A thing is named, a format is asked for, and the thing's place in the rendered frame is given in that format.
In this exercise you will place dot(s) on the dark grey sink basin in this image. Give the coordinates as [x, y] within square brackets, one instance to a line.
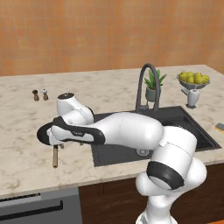
[116, 154]

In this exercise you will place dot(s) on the grey fruit bowl on stand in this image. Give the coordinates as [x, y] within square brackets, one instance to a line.
[192, 96]

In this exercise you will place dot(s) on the grey dishwasher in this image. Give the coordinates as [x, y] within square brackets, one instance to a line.
[40, 195]

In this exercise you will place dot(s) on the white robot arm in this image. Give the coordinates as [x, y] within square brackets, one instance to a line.
[131, 131]

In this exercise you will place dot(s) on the yellow lemon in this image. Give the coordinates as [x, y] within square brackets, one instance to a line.
[206, 78]
[190, 74]
[183, 76]
[199, 79]
[191, 80]

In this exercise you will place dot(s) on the dark wood cupboard front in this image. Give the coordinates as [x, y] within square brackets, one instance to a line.
[110, 201]

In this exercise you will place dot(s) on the white and brown salt shaker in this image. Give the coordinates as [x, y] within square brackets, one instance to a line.
[45, 95]

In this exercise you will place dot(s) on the dark grey arched tap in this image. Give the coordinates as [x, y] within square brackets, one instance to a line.
[140, 84]

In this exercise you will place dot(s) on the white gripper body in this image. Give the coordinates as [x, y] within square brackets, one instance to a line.
[56, 142]

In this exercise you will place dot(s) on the brown pepper shaker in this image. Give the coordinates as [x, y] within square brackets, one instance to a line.
[35, 95]

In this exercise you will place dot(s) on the green plant in grey pot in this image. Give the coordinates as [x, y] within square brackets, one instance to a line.
[151, 92]

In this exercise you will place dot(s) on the yellow sponge with dark top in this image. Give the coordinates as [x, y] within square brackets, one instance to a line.
[220, 127]

